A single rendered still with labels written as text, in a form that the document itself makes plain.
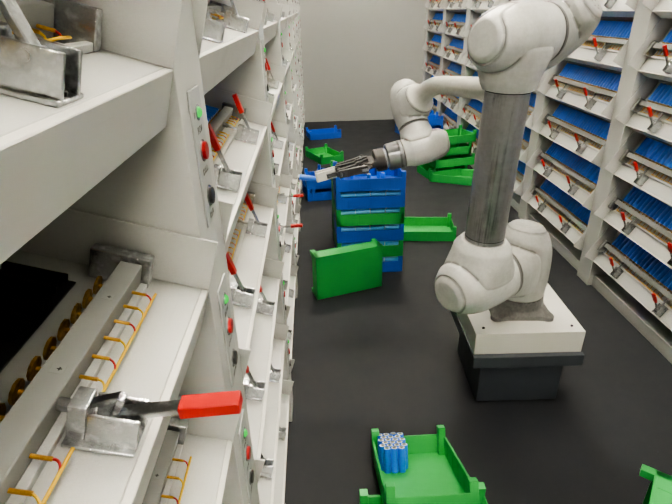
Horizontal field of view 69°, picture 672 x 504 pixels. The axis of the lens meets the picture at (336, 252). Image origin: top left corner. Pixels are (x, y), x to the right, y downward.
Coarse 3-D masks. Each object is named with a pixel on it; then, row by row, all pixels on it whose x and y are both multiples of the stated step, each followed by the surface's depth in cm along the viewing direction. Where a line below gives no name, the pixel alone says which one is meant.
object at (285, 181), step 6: (282, 174) 185; (282, 180) 186; (288, 180) 186; (282, 186) 187; (288, 186) 188; (282, 192) 182; (288, 192) 184; (288, 198) 178; (282, 204) 171; (282, 210) 166; (282, 216) 162; (282, 222) 157; (282, 234) 149; (282, 240) 146; (282, 246) 132; (282, 252) 133; (282, 258) 134
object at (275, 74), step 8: (272, 64) 168; (272, 72) 169; (280, 72) 169; (272, 80) 154; (280, 80) 170; (272, 88) 154; (280, 88) 159; (272, 96) 115; (272, 104) 116; (272, 112) 126
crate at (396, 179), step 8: (400, 168) 220; (360, 176) 228; (376, 176) 227; (392, 176) 227; (400, 176) 220; (336, 184) 208; (344, 184) 209; (352, 184) 209; (360, 184) 209; (368, 184) 209; (376, 184) 210; (384, 184) 210; (392, 184) 210; (400, 184) 210
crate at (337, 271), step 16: (320, 256) 201; (336, 256) 203; (352, 256) 205; (368, 256) 208; (320, 272) 203; (336, 272) 206; (352, 272) 209; (368, 272) 212; (320, 288) 206; (336, 288) 209; (352, 288) 212; (368, 288) 215
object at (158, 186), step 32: (192, 32) 44; (192, 64) 43; (128, 160) 40; (160, 160) 40; (192, 160) 42; (96, 192) 41; (128, 192) 41; (160, 192) 41; (192, 192) 42; (160, 224) 43; (192, 224) 43; (224, 256) 54; (224, 352) 52; (192, 384) 51; (224, 384) 51; (256, 480) 70
